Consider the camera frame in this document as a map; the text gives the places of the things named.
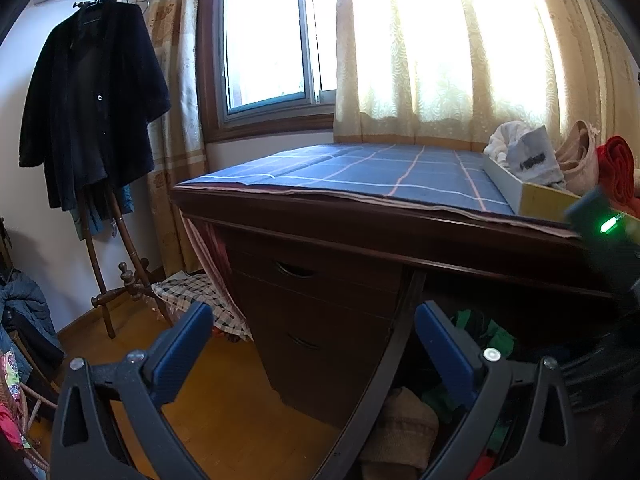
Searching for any red cloth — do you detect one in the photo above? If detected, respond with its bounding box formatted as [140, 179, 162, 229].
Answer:
[0, 402, 26, 451]

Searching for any small side drawer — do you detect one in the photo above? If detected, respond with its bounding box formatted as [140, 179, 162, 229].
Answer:
[227, 247, 403, 311]

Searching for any blue plaid cloth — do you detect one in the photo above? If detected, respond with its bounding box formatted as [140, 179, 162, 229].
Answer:
[172, 142, 583, 238]

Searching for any shallow cardboard tray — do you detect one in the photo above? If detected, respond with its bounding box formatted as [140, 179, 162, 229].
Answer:
[482, 152, 640, 226]

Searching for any blue-grey padded jacket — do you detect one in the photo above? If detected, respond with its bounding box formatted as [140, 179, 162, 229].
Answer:
[0, 270, 66, 371]

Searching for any pink striped cloth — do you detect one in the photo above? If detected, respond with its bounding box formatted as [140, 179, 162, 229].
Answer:
[182, 215, 238, 311]

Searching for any beige ribbed knit garment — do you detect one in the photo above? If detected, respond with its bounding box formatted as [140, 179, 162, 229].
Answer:
[360, 387, 440, 480]

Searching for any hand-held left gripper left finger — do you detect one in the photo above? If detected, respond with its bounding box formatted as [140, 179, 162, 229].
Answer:
[50, 300, 215, 480]

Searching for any beige lace curtain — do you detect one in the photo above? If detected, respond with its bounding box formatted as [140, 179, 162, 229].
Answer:
[332, 0, 640, 153]

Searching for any checkered cloth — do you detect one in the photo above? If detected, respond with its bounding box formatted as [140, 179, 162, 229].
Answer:
[152, 271, 253, 343]

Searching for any dark wooden desk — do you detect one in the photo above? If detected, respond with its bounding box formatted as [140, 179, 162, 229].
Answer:
[170, 185, 640, 431]

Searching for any dark navy coat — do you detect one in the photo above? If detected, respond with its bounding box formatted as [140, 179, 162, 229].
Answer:
[19, 2, 172, 211]

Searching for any colourful patterned cloth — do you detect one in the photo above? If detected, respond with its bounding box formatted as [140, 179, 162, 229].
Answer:
[0, 350, 23, 403]

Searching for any teal garment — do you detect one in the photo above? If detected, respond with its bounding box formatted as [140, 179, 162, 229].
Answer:
[70, 185, 137, 242]

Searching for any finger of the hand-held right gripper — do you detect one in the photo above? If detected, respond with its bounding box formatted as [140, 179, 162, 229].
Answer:
[560, 332, 640, 413]

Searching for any tan patterned curtain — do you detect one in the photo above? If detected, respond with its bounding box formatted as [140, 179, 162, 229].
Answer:
[142, 0, 221, 276]

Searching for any wooden coat rack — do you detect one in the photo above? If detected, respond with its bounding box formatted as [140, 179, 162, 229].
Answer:
[72, 0, 173, 338]

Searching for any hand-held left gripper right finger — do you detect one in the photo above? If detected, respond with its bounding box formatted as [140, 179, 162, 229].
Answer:
[414, 301, 581, 480]

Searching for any large side drawer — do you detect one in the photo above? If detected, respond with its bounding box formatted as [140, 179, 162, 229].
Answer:
[235, 272, 401, 428]

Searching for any wood-framed window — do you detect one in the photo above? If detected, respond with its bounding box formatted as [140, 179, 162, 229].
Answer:
[197, 0, 338, 143]

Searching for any bright red underwear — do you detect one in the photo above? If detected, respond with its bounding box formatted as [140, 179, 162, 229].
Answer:
[596, 135, 640, 206]

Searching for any dark red underwear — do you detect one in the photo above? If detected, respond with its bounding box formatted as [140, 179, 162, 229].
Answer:
[467, 452, 501, 480]

